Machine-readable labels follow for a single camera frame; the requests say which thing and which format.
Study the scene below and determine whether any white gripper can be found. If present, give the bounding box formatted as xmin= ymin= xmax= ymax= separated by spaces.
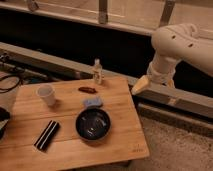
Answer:
xmin=131 ymin=63 xmax=175 ymax=95

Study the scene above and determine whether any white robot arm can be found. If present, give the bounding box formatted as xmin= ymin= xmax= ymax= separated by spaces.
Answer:
xmin=131 ymin=23 xmax=213 ymax=95

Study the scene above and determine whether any small clear bottle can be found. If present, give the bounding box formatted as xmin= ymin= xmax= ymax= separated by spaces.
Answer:
xmin=93 ymin=58 xmax=103 ymax=84

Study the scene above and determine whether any brown oblong object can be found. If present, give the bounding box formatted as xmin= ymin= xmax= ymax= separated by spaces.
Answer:
xmin=78 ymin=87 xmax=97 ymax=94

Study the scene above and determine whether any black bowl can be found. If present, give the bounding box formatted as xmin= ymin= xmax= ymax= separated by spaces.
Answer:
xmin=75 ymin=108 xmax=111 ymax=141

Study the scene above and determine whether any wooden board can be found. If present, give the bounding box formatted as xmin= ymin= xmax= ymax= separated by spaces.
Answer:
xmin=0 ymin=77 xmax=149 ymax=171

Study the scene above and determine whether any black white striped box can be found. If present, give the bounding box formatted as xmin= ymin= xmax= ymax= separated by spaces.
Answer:
xmin=34 ymin=120 xmax=60 ymax=151

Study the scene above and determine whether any black object at left edge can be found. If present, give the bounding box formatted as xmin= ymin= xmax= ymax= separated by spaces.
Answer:
xmin=0 ymin=107 xmax=10 ymax=139

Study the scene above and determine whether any metal bracket right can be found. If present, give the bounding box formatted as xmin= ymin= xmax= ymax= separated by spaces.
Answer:
xmin=159 ymin=0 xmax=176 ymax=27

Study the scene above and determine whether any metal bracket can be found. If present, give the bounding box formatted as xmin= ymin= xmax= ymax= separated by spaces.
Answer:
xmin=26 ymin=0 xmax=39 ymax=12
xmin=98 ymin=0 xmax=108 ymax=24
xmin=159 ymin=0 xmax=176 ymax=27

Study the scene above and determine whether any metal bracket middle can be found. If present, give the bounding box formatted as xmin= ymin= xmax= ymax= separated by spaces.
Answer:
xmin=98 ymin=0 xmax=108 ymax=24

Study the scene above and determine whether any metal rail beam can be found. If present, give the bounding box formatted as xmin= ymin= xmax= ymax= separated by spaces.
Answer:
xmin=0 ymin=42 xmax=213 ymax=119

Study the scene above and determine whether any black cable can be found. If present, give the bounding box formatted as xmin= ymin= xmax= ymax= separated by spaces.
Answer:
xmin=0 ymin=73 xmax=23 ymax=94

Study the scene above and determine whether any metal bracket left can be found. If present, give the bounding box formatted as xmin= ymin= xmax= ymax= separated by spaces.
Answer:
xmin=26 ymin=0 xmax=39 ymax=12

